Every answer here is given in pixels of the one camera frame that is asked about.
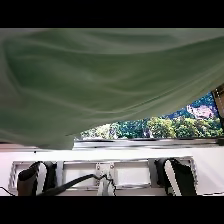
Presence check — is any green garment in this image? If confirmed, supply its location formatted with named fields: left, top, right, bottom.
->
left=0, top=28, right=224, bottom=150

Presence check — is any silver frame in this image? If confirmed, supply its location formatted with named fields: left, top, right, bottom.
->
left=7, top=137, right=224, bottom=197

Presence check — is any black cable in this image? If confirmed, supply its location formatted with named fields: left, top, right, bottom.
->
left=0, top=186, right=16, bottom=197
left=35, top=173, right=117, bottom=197

